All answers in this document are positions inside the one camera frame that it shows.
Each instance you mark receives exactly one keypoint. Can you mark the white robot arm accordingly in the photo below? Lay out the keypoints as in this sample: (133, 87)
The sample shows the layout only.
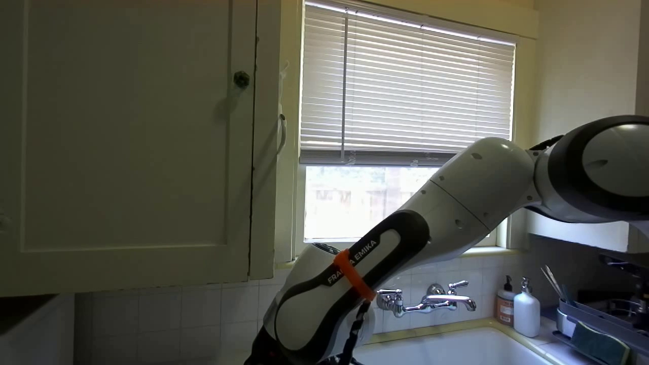
(596, 174)

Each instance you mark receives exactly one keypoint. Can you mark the white window blinds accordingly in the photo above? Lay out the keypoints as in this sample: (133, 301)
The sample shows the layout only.
(384, 91)

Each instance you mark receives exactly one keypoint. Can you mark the dark round cabinet knob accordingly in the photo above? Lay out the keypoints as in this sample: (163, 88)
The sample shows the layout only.
(242, 81)

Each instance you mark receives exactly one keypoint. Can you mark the brown soap bottle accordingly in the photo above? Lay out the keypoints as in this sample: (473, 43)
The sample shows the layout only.
(504, 304)

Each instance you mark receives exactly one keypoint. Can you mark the white porcelain sink basin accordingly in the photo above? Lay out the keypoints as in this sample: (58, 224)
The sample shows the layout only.
(462, 348)

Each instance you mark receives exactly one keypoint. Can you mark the white soap dispenser bottle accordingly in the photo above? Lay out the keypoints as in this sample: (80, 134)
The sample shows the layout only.
(526, 314)

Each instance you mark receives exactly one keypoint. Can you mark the dish rack with utensils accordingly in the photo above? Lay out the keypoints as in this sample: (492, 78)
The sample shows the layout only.
(618, 314)

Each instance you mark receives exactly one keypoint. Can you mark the window with cream frame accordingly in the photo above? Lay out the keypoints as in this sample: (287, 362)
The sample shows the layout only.
(339, 201)

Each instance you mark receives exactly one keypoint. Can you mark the chrome wall faucet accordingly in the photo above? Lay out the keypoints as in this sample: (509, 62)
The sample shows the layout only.
(434, 299)

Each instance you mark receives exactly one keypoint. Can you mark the cream wall cabinet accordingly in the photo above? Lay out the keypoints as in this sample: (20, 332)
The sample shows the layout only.
(128, 159)

